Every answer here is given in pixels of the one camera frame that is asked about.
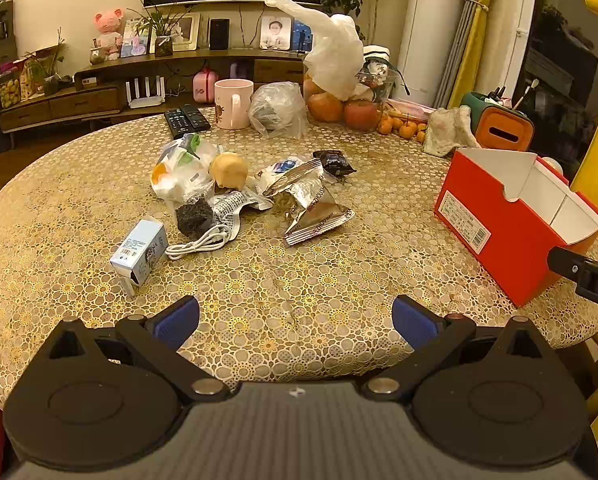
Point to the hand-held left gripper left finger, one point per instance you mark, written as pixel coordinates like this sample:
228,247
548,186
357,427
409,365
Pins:
180,321

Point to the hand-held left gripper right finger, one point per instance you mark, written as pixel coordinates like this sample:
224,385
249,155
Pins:
413,322

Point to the small light blue carton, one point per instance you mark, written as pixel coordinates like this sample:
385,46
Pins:
139,247

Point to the red cardboard box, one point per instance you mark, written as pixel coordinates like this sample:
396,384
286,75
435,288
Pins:
499,240

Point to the bun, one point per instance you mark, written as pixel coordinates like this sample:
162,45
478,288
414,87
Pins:
227,169

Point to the silver foil snack packet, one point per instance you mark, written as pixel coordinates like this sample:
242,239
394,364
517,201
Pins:
304,200

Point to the black snack packet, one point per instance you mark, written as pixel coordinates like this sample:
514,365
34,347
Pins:
335,162

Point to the round desktop with lace cloth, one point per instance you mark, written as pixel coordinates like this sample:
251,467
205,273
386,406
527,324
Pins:
289,285

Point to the dark scouring ball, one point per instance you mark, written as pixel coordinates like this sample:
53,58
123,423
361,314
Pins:
194,216

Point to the crumpled white plastic packet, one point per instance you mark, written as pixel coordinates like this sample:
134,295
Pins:
184,172

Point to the green and orange tissue box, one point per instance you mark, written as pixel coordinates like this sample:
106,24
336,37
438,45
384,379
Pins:
504,130

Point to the pile of small tangerines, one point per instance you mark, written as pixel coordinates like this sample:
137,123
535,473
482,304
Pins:
404,129

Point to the beige dish cloth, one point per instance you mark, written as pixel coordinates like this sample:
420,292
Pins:
449,130

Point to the black remote control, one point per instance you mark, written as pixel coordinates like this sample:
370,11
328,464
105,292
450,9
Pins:
195,117
178,124

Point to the flat pink packet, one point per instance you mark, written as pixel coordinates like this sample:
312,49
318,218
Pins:
411,108

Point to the pink mug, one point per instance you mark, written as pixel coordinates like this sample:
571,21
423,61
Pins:
231,105

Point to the white router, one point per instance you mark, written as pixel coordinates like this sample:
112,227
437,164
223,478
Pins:
145,95

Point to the pink container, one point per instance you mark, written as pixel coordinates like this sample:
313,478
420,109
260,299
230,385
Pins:
205,87

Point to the clear plastic bag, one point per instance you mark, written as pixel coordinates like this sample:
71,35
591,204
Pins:
279,107

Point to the glass jar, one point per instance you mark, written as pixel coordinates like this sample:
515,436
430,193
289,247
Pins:
379,85

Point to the wooden television cabinet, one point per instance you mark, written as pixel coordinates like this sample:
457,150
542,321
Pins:
79,102

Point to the white cloth bag green trim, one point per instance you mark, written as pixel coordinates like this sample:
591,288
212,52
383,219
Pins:
376,55

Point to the large white plastic bag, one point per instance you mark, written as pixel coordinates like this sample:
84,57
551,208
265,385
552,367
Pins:
334,55

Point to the yellow curtain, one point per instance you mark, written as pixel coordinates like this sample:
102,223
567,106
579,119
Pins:
476,25

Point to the grey curtain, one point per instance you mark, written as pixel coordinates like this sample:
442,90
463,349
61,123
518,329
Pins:
461,25

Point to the potted orchid plant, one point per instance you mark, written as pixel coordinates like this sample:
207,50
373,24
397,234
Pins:
163,35

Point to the black speaker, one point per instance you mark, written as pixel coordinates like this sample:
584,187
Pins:
219,34

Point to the white tower air conditioner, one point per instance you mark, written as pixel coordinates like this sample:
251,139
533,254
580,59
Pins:
429,25

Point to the pink plush toy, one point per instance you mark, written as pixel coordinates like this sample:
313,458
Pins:
110,30

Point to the blue picture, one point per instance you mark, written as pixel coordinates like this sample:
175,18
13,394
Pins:
301,35

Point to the large white photo frame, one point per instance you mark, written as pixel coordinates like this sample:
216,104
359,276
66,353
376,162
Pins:
185,32

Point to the portrait photo frame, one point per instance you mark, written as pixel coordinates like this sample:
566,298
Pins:
275,32

